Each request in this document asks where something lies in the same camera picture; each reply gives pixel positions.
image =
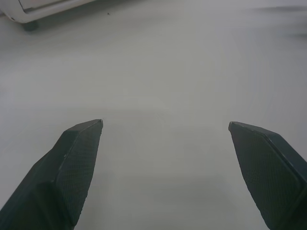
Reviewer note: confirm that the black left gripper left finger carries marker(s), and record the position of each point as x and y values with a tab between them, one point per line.
55	177

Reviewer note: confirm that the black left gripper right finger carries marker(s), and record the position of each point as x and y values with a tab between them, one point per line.
268	172

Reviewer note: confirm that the white appliance with foot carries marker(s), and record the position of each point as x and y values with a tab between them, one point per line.
36	10

